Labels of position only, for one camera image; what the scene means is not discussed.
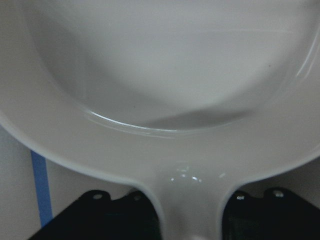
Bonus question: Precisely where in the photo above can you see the white plastic dustpan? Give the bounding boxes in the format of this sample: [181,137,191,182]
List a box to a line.
[0,0,320,240]

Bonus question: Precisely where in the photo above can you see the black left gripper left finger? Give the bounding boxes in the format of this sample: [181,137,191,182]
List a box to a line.
[31,190,160,240]

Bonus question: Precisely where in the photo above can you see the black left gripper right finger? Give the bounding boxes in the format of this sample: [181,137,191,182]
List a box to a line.
[222,187,320,240]

